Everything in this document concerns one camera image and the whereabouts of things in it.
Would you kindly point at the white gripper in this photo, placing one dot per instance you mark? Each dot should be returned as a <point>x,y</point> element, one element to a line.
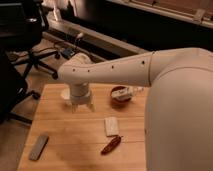
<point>80,94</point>

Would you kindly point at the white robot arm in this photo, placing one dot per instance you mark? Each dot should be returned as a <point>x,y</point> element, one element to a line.
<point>179,107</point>

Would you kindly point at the white sponge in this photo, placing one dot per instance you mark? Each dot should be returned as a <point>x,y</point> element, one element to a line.
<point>111,126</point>

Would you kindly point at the white paper cup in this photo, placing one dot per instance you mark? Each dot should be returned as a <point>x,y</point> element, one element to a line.
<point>65,94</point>

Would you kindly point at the red bowl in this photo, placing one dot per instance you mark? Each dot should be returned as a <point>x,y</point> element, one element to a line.
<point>115,101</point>

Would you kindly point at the white object in bowl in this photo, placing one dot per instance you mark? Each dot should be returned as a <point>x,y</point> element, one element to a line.
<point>125,93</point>

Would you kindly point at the red chili pepper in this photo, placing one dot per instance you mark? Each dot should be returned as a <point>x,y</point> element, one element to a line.
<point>111,145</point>

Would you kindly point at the blue box on floor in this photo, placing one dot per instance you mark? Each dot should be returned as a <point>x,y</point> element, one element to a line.
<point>67,53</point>

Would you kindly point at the black office chair at left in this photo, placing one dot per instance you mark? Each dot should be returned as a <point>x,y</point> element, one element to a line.
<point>13,90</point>

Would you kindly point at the black office chair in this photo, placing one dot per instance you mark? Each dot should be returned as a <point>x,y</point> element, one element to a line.
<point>13,90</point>
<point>22,23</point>

